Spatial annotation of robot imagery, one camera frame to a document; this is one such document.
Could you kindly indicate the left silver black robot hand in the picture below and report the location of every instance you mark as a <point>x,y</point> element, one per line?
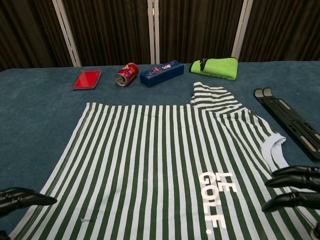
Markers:
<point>22,198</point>

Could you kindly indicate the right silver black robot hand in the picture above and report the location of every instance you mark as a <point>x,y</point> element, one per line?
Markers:
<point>297,180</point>

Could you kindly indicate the green white striped shirt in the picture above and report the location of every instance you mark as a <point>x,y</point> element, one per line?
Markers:
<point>150,170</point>

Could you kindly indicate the black folding laptop stand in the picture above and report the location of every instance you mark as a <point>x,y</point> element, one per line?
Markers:
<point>290,120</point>

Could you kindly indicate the red flat card case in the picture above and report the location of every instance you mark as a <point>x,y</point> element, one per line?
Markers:
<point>86,80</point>

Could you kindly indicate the green folded cloth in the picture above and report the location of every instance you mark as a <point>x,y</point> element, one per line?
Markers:
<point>217,67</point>

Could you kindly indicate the dark brown curtain panel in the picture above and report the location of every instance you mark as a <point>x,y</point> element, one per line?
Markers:
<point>285,30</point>
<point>107,30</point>
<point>197,30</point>
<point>25,30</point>

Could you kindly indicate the red soda can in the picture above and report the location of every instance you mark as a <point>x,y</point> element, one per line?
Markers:
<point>127,73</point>

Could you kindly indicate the blue rectangular box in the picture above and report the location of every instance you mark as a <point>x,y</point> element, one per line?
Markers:
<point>161,73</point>

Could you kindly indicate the white partition post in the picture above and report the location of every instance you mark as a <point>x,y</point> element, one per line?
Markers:
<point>242,30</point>
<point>67,32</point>
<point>150,32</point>

